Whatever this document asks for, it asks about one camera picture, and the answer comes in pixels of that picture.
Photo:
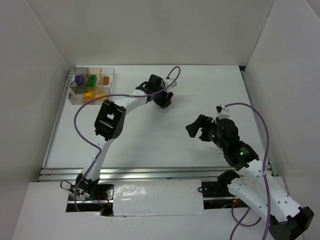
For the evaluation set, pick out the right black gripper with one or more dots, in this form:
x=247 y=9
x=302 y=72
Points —
x=203 y=128

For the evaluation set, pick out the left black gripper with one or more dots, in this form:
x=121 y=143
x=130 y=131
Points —
x=164 y=99

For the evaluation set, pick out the yellow rectangular lego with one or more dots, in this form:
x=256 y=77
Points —
x=101 y=95

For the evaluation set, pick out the green sloped lego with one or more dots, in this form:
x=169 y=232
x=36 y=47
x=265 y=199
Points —
x=92 y=78

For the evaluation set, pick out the yellow orange rounded lego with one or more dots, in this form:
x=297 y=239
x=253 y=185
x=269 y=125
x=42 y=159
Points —
x=87 y=96

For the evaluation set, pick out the purple flower lego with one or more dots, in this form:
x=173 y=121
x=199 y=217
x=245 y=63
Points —
x=79 y=79

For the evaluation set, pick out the green square lego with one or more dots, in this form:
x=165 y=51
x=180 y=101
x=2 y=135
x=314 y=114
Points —
x=91 y=84

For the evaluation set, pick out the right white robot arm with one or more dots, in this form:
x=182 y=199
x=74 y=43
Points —
x=247 y=181

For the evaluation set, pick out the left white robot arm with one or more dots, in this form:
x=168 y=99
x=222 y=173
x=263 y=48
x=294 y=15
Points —
x=109 y=125

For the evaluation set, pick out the clear compartment organizer tray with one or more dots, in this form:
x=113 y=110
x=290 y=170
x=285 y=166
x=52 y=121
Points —
x=76 y=91

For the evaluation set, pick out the white taped cover plate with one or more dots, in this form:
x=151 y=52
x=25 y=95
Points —
x=157 y=198

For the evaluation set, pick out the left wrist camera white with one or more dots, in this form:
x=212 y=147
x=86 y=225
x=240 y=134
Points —
x=169 y=84

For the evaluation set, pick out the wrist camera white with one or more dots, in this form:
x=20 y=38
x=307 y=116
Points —
x=169 y=84
x=222 y=112

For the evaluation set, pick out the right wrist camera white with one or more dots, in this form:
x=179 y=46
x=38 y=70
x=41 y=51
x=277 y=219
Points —
x=222 y=112

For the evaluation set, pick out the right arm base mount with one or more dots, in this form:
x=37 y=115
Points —
x=216 y=194

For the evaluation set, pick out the right side aluminium rail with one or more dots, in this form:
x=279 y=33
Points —
x=259 y=124

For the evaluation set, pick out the aluminium rail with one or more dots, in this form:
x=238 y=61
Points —
x=69 y=78
x=122 y=174
x=259 y=124

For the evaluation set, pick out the left side aluminium rail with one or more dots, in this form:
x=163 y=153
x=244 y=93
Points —
x=69 y=78

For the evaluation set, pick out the aluminium front rail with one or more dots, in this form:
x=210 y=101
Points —
x=122 y=174

